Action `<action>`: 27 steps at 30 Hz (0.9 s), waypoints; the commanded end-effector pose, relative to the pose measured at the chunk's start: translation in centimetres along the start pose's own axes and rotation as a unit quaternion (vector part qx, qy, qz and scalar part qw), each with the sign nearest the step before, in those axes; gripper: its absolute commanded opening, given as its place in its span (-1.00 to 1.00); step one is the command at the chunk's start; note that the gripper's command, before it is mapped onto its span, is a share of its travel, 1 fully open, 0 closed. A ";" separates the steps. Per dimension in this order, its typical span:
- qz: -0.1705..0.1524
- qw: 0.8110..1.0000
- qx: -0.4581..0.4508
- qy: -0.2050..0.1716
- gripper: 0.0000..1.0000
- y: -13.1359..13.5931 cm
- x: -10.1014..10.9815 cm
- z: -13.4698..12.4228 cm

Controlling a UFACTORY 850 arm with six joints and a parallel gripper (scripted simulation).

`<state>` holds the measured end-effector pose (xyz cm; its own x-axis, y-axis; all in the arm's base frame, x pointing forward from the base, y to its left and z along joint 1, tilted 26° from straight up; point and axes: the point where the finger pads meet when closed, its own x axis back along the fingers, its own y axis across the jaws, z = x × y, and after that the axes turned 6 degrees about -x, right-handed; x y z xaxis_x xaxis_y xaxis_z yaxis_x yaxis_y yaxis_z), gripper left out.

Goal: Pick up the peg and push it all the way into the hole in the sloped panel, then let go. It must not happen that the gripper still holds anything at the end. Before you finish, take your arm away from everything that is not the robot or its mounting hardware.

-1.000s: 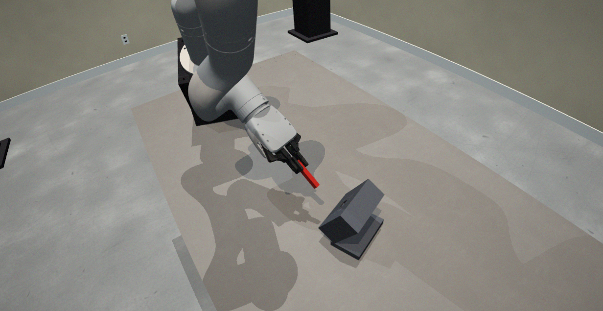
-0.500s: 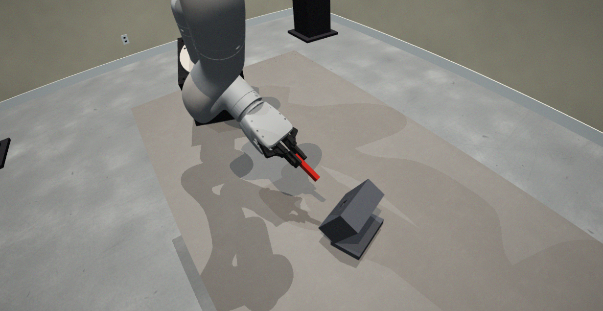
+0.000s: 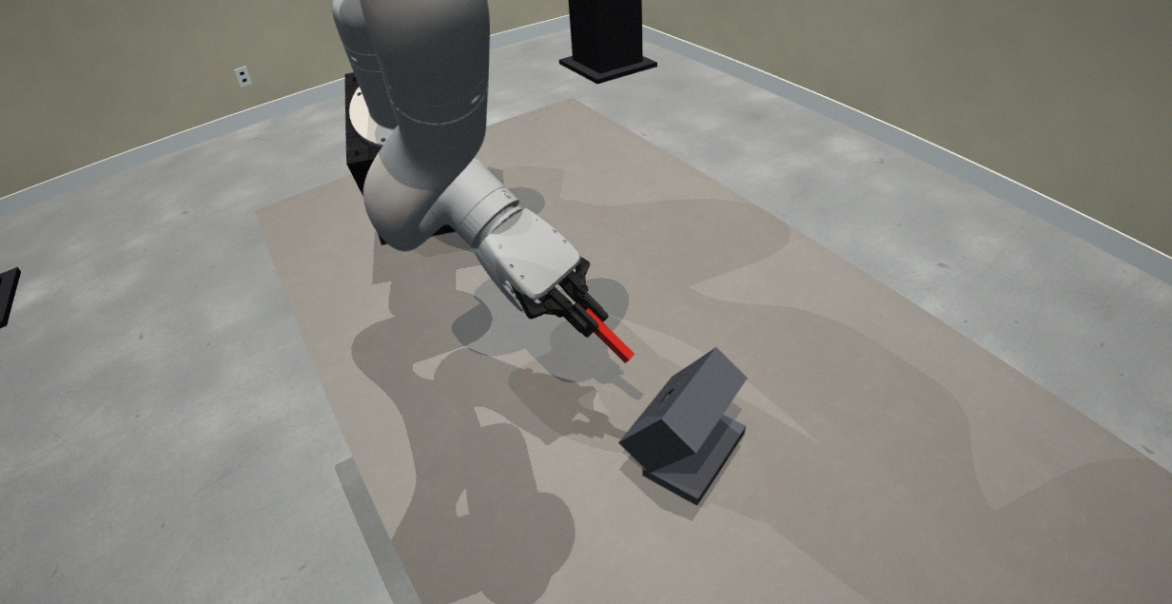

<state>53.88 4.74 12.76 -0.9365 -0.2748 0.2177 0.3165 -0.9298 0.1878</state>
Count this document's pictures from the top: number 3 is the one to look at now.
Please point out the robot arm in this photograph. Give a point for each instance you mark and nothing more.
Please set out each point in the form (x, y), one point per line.
(433, 56)

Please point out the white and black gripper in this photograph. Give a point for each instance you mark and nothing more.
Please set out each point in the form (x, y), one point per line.
(524, 255)

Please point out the red rectangular peg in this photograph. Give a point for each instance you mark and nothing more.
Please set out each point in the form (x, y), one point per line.
(612, 340)

